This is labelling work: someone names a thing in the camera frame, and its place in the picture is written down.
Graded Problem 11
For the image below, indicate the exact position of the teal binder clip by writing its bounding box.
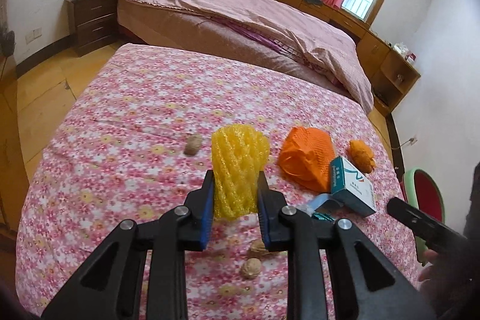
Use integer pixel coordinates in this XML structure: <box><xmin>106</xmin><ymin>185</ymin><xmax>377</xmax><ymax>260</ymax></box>
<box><xmin>312</xmin><ymin>212</ymin><xmax>335</xmax><ymax>223</ymax></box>

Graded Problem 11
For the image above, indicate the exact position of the white teal medicine box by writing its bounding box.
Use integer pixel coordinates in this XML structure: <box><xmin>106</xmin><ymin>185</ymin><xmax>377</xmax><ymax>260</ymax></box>
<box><xmin>329</xmin><ymin>156</ymin><xmax>377</xmax><ymax>217</ymax></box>

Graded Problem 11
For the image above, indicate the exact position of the blue plastic hook tool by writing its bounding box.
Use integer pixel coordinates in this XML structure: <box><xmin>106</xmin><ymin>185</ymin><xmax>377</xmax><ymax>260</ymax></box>
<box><xmin>296</xmin><ymin>193</ymin><xmax>344</xmax><ymax>216</ymax></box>

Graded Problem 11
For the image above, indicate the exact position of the yellow foam fruit net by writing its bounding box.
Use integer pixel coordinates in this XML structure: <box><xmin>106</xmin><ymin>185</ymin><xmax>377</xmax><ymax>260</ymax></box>
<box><xmin>211</xmin><ymin>124</ymin><xmax>270</xmax><ymax>221</ymax></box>

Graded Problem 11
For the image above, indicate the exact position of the person's right hand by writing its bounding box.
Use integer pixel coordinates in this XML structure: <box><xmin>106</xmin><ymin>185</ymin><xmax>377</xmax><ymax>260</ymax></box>
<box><xmin>417</xmin><ymin>249</ymin><xmax>439</xmax><ymax>283</ymax></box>

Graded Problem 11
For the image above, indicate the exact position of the red bin with green rim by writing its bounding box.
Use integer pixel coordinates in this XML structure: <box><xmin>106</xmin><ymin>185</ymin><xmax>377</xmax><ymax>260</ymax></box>
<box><xmin>400</xmin><ymin>168</ymin><xmax>445</xmax><ymax>266</ymax></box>

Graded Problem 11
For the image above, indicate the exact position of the walnut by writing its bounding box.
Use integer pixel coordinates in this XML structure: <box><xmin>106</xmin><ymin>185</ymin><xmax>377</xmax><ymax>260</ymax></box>
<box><xmin>184</xmin><ymin>134</ymin><xmax>203</xmax><ymax>156</ymax></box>
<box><xmin>240</xmin><ymin>257</ymin><xmax>262</xmax><ymax>280</ymax></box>
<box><xmin>247</xmin><ymin>240</ymin><xmax>283</xmax><ymax>260</ymax></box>

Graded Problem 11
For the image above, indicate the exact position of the small orange crumpled net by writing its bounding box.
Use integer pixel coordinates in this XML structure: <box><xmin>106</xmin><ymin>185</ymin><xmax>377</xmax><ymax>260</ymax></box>
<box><xmin>347</xmin><ymin>140</ymin><xmax>376</xmax><ymax>174</ymax></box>

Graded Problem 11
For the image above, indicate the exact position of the orange foam fruit net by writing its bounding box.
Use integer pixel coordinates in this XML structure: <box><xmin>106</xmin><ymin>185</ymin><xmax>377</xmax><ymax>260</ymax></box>
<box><xmin>277</xmin><ymin>127</ymin><xmax>337</xmax><ymax>193</ymax></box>

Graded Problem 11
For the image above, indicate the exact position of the pink floral bed sheet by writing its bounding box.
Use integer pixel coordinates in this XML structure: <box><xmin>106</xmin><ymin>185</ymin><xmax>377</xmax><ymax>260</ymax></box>
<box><xmin>16</xmin><ymin>44</ymin><xmax>417</xmax><ymax>314</ymax></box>

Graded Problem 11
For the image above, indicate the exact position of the long wooden cabinet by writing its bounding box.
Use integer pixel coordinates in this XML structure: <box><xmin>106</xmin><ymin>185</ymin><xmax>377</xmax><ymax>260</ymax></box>
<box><xmin>270</xmin><ymin>0</ymin><xmax>420</xmax><ymax>115</ymax></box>

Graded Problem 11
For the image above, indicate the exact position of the red box on cabinet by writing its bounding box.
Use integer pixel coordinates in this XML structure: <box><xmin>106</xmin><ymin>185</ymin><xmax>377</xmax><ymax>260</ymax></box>
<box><xmin>405</xmin><ymin>53</ymin><xmax>416</xmax><ymax>66</ymax></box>

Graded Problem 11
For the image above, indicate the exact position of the white bag on cabinet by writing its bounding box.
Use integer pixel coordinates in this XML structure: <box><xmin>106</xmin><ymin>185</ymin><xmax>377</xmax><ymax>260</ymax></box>
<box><xmin>392</xmin><ymin>42</ymin><xmax>409</xmax><ymax>58</ymax></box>

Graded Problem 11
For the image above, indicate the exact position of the brown mattress base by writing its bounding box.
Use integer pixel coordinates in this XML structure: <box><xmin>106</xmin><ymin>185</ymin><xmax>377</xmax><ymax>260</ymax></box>
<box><xmin>117</xmin><ymin>0</ymin><xmax>352</xmax><ymax>98</ymax></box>

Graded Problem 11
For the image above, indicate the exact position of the dark wooden nightstand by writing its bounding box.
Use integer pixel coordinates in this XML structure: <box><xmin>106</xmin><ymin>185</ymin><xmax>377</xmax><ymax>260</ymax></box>
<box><xmin>65</xmin><ymin>0</ymin><xmax>119</xmax><ymax>57</ymax></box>

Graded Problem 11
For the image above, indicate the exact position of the pink quilt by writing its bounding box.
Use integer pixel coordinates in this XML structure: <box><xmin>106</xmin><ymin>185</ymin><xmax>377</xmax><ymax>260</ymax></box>
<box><xmin>127</xmin><ymin>0</ymin><xmax>374</xmax><ymax>113</ymax></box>

